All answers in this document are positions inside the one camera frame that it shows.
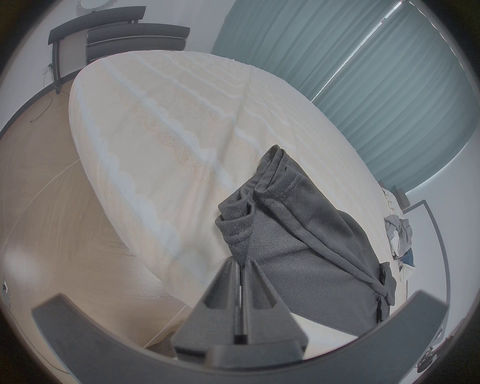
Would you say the grey bedside table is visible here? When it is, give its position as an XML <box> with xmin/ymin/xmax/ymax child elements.
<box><xmin>379</xmin><ymin>180</ymin><xmax>409</xmax><ymax>209</ymax></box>

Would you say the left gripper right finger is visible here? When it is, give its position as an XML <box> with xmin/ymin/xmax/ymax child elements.
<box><xmin>241</xmin><ymin>258</ymin><xmax>309</xmax><ymax>350</ymax></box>

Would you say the round white mirror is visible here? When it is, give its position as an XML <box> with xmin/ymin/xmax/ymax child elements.
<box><xmin>78</xmin><ymin>0</ymin><xmax>113</xmax><ymax>11</ymax></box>

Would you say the black chest of drawers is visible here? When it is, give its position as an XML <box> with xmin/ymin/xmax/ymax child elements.
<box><xmin>48</xmin><ymin>5</ymin><xmax>191</xmax><ymax>94</ymax></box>

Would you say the white printed pillow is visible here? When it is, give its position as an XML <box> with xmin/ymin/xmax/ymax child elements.
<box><xmin>380</xmin><ymin>187</ymin><xmax>399</xmax><ymax>215</ymax></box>

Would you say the black T-shirt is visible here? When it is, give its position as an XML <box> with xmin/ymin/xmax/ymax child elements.
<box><xmin>215</xmin><ymin>144</ymin><xmax>397</xmax><ymax>336</ymax></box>

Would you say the pile of clothes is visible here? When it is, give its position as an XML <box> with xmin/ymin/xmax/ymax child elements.
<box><xmin>383</xmin><ymin>215</ymin><xmax>415</xmax><ymax>280</ymax></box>

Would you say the bed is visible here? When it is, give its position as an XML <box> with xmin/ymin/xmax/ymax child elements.
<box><xmin>68</xmin><ymin>49</ymin><xmax>449</xmax><ymax>346</ymax></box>

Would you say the blue-green curtain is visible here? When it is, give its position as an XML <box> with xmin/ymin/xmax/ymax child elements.
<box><xmin>311</xmin><ymin>0</ymin><xmax>477</xmax><ymax>192</ymax></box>
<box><xmin>211</xmin><ymin>0</ymin><xmax>404</xmax><ymax>102</ymax></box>

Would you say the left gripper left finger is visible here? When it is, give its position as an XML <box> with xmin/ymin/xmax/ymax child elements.
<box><xmin>171</xmin><ymin>258</ymin><xmax>241</xmax><ymax>358</ymax></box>

